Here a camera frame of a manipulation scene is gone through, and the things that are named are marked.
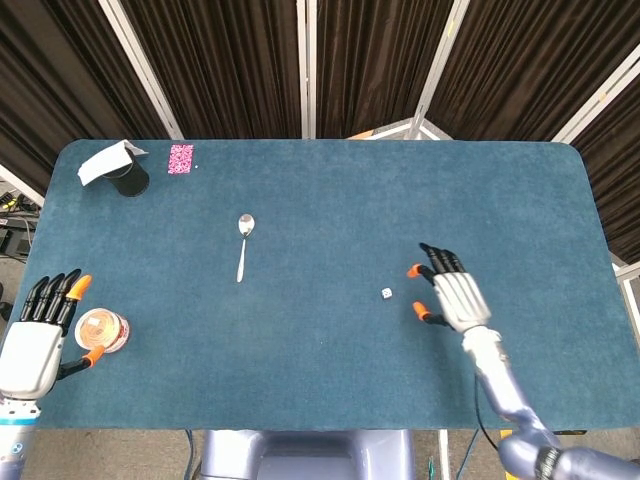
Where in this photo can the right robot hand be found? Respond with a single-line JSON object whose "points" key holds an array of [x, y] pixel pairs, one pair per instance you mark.
{"points": [[460, 295]]}

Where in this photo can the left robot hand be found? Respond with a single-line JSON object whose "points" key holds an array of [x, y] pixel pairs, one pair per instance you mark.
{"points": [[35, 345]]}

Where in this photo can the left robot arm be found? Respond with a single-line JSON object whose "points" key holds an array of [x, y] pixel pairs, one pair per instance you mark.
{"points": [[17, 435]]}

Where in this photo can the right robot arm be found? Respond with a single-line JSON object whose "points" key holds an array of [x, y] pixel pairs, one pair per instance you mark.
{"points": [[520, 400]]}

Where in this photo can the small white die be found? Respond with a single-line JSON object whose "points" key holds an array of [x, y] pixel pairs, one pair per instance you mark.
{"points": [[386, 293]]}

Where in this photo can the round orange snack tin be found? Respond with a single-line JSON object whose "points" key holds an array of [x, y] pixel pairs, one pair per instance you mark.
{"points": [[101, 331]]}

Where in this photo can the power strip with plugs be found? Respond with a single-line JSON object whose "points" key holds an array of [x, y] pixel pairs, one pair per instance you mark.
{"points": [[15, 225]]}

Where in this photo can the blue felt table mat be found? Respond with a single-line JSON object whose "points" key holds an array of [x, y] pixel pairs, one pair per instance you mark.
{"points": [[320, 280]]}

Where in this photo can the black cylindrical cup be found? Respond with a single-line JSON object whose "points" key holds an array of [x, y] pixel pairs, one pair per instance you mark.
{"points": [[131, 176]]}

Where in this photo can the white folded paper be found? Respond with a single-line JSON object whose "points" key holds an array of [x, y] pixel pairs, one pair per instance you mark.
{"points": [[106, 161]]}

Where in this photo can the purple-grey robot torso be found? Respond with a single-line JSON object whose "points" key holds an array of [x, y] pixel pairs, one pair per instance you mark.
{"points": [[307, 454]]}

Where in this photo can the silver metal spoon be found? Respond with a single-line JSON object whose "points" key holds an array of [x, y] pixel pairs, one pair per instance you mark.
{"points": [[244, 245]]}

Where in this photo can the pink patterned card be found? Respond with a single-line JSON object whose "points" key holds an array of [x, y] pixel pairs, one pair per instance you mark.
{"points": [[180, 159]]}

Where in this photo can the dark pleated folding screen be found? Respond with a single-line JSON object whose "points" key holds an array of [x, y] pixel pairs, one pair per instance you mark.
{"points": [[320, 70]]}

